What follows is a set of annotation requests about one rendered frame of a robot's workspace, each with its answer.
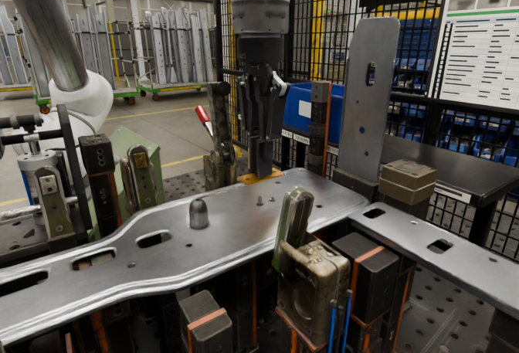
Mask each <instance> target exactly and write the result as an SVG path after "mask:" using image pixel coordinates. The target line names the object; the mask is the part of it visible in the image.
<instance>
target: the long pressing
mask: <svg viewBox="0 0 519 353"><path fill-rule="evenodd" d="M282 172H283V175H282V176H280V177H276V178H271V179H269V180H266V181H263V182H258V183H256V184H252V185H245V184H243V183H242V182H240V183H237V184H234V185H229V186H226V187H223V188H218V189H215V190H211V191H208V192H203V193H200V194H197V195H192V196H189V197H186V198H183V199H178V200H174V201H172V202H166V203H164V204H160V205H156V206H152V207H149V208H146V209H142V210H140V211H138V212H136V213H134V214H133V215H132V216H131V217H130V218H129V219H127V220H126V221H125V222H124V223H123V224H122V225H121V226H120V227H118V228H117V229H116V230H115V231H114V232H113V233H111V234H110V235H109V236H106V237H104V238H102V239H99V240H97V241H94V242H91V243H87V244H84V245H82V246H77V247H74V248H71V249H67V250H64V251H61V252H58V253H54V254H51V255H48V256H44V257H40V258H38V259H35V260H30V261H28V262H25V263H20V264H18V265H14V266H10V267H6V268H2V269H0V285H2V284H4V283H8V282H11V281H14V280H18V279H21V278H23V277H27V276H30V275H33V274H36V273H40V272H47V273H48V279H47V280H46V281H44V282H43V283H40V284H37V285H35V286H32V287H28V288H25V289H23V290H20V291H17V292H15V293H12V294H8V295H5V296H3V297H0V340H1V341H2V344H3V347H4V349H6V348H10V347H11V346H14V345H17V344H19V343H21V342H24V341H27V340H29V339H31V338H34V337H36V336H38V335H41V334H44V333H46V332H48V331H51V330H53V329H56V328H58V327H61V326H63V325H65V324H68V323H70V322H73V321H75V320H78V319H80V318H82V317H86V316H87V315H90V314H92V313H95V312H97V311H100V310H103V309H104V308H107V307H109V306H112V305H114V304H117V303H120V302H122V301H125V300H130V299H133V298H137V297H148V296H154V295H160V294H171V293H176V292H179V291H183V290H187V289H188V288H191V287H193V286H195V285H198V284H200V283H203V282H205V281H207V280H210V279H212V278H213V277H217V276H218V275H221V274H223V273H226V272H228V271H230V270H233V269H235V268H237V267H239V266H242V265H244V264H246V263H249V262H251V261H253V260H256V259H258V258H260V257H262V256H265V255H267V254H269V253H272V252H273V248H274V243H275V239H276V232H277V228H278V224H279V220H280V212H281V208H282V204H283V197H284V196H285V194H286V193H287V191H288V190H289V189H290V188H291V187H293V186H295V185H302V186H303V187H305V188H306V189H307V190H308V191H309V192H311V193H312V194H313V196H314V202H313V208H312V210H311V214H310V216H309V218H308V226H307V231H308V232H309V233H311V234H312V235H313V234H315V233H318V232H320V231H322V230H324V229H327V228H329V227H332V226H334V225H336V224H338V223H340V222H343V221H345V220H347V219H349V218H348V214H349V213H351V212H354V211H356V210H359V209H361V208H364V207H365V206H367V205H370V202H369V200H368V199H367V198H365V197H364V196H363V195H360V194H358V193H357V192H353V191H352V190H350V189H348V188H345V187H343V186H341V185H339V184H337V183H335V182H332V181H330V180H328V179H326V178H324V177H321V176H319V175H317V174H315V173H313V172H311V171H308V170H307V169H305V168H291V169H288V170H286V171H282ZM276 182H279V184H277V183H276ZM259 196H261V197H262V204H263V205H257V204H258V197H259ZM271 197H274V200H276V201H274V202H271V201H270V198H271ZM196 198H200V199H203V200H204V201H205V203H206V205H207V208H208V217H209V225H208V226H207V227H205V228H204V229H193V228H191V227H190V222H189V212H188V210H189V206H190V203H191V201H192V200H193V199H196ZM318 205H320V206H321V207H320V208H318V207H317V206H318ZM160 233H168V234H169V235H170V237H171V239H170V240H168V241H165V242H163V243H159V244H157V245H154V246H150V247H148V248H140V247H139V245H138V244H137V242H138V241H140V240H142V239H146V238H148V237H151V236H155V235H157V234H160ZM188 244H192V246H190V247H187V246H186V245H188ZM108 250H112V251H114V254H115V257H114V258H113V259H112V260H108V261H106V262H103V263H99V264H97V265H94V266H91V267H88V268H86V269H83V270H77V271H75V270H73V263H74V262H76V261H77V260H81V259H83V258H86V257H88V256H92V255H95V254H98V253H102V252H105V251H108ZM131 264H135V267H133V268H129V266H130V265H131Z"/></svg>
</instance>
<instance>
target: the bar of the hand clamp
mask: <svg viewBox="0 0 519 353"><path fill-rule="evenodd" d="M207 91H208V97H209V109H210V116H211V123H212V136H213V142H214V149H216V150H217V151H218V153H219V160H220V163H219V164H220V165H222V164H223V160H222V147H221V144H223V143H226V150H227V151H228V152H229V156H228V158H227V161H231V162H233V161H234V154H233V146H232V132H231V124H230V116H229V102H228V95H229V94H230V92H231V86H230V84H229V83H228V82H226V81H222V82H213V83H207Z"/></svg>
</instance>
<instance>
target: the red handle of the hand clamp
mask: <svg viewBox="0 0 519 353"><path fill-rule="evenodd" d="M195 112H196V113H197V115H198V118H199V119H200V121H201V122H202V125H203V126H204V127H205V129H206V130H207V132H208V133H209V136H210V138H211V139H212V141H213V136H212V123H211V120H210V118H209V116H208V114H207V113H206V111H205V109H204V107H203V106H198V107H196V108H195ZM221 147H222V158H227V157H228V156H229V152H228V151H227V150H226V147H225V145H224V144H221Z"/></svg>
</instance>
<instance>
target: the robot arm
mask: <svg viewBox="0 0 519 353"><path fill-rule="evenodd" d="M12 1H13V3H14V5H15V7H16V8H17V10H18V12H19V14H20V16H21V18H22V21H23V22H24V24H25V27H26V28H27V30H28V32H29V34H30V36H31V37H32V40H33V42H34V43H35V45H36V48H37V49H38V51H39V54H40V56H41V57H42V60H43V62H44V63H45V65H46V67H47V69H48V71H49V73H50V75H51V77H52V79H51V80H50V82H49V92H50V98H51V105H52V109H51V111H50V112H49V114H47V115H45V114H41V115H43V119H44V123H43V124H42V127H37V126H36V130H35V131H34V132H39V131H51V130H57V129H61V127H60V123H59V117H58V113H57V109H56V105H57V104H65V105H66V109H67V111H68V114H69V118H70V123H71V128H72V132H73V138H74V142H75V145H78V144H79V141H78V137H80V136H89V135H95V134H96V133H97V132H98V131H99V129H100V128H101V126H102V124H103V123H104V121H105V120H106V118H107V115H108V114H109V112H110V109H111V107H112V104H113V99H114V95H113V90H112V87H111V85H110V84H109V82H108V81H107V80H106V79H105V78H104V77H102V76H101V75H99V74H97V73H93V72H91V71H89V70H86V68H85V66H84V63H83V60H82V58H81V55H80V52H79V50H78V47H77V45H76V41H75V39H74V37H73V34H72V31H71V28H70V25H69V23H68V21H67V18H66V15H65V12H64V11H63V7H62V5H61V2H60V0H12ZM231 4H232V32H233V33H235V34H240V35H241V38H237V57H238V61H240V62H242V63H244V68H243V75H242V76H238V77H236V85H237V89H238V93H239V106H240V113H241V119H242V128H243V131H247V134H248V136H249V172H250V173H252V174H253V173H255V170H256V176H257V177H258V178H262V177H265V176H268V175H272V174H273V140H276V139H281V134H282V129H283V118H284V111H285V106H286V99H287V94H288V93H289V90H290V83H284V82H283V81H282V80H281V79H280V71H279V68H278V63H279V62H281V61H282V60H283V43H284V38H280V34H285V33H288V30H289V4H290V0H231ZM266 96H267V97H266ZM41 115H40V116H41ZM247 123H248V124H247ZM39 146H40V149H41V150H46V149H49V148H64V147H65V144H64V140H63V137H61V138H55V139H49V140H43V141H39ZM76 153H77V156H78V160H79V163H80V170H81V174H82V177H83V183H84V188H85V192H86V197H87V201H90V200H91V199H92V194H91V190H90V183H89V179H88V175H87V172H86V169H85V168H84V165H83V160H82V156H81V153H80V147H78V148H76Z"/></svg>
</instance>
